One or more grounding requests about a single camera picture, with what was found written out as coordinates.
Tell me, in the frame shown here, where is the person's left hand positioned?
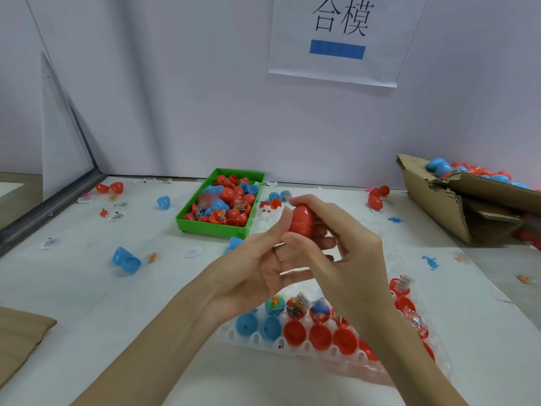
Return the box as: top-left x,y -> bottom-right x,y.
193,209 -> 336,325

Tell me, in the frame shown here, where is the person's right hand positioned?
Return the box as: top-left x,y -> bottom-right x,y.
289,195 -> 397,333

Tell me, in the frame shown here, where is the small capsule cluster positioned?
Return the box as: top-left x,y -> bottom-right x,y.
260,190 -> 292,210

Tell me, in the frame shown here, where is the cardboard box of capsules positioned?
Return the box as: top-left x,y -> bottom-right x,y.
396,153 -> 541,246

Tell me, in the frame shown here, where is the blue egg shell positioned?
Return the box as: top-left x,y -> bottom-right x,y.
112,246 -> 143,275

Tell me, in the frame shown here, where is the pile of finished eggs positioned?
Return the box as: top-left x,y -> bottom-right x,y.
427,158 -> 541,191

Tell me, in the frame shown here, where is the person's right forearm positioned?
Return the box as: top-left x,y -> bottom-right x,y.
359,300 -> 470,406

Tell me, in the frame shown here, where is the person's left forearm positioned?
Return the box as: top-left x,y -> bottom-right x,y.
72,279 -> 225,406

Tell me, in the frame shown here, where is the green plastic tray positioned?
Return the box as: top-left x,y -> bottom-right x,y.
176,169 -> 267,240

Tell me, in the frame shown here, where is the clear plastic egg tray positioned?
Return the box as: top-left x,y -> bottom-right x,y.
218,211 -> 453,386

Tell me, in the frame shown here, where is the clear triangular panel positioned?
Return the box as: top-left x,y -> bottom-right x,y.
41,53 -> 98,200

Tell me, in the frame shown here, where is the white paper sign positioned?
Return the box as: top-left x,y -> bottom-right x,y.
269,0 -> 431,88

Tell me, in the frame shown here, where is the flat brown cardboard sheet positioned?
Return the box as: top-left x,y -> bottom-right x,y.
0,306 -> 57,387

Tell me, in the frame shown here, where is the grey metal rail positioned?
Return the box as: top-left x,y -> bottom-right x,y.
0,170 -> 107,254

